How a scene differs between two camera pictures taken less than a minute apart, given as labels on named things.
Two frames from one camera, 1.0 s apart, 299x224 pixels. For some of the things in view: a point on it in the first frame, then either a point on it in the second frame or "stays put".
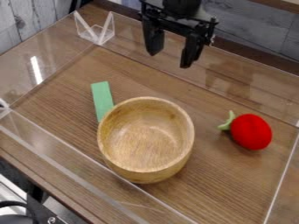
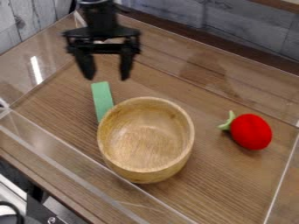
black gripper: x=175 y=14 -> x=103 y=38
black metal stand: x=37 y=210 stays put
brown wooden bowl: x=144 y=136 stays put
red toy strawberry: x=249 y=130 stays put
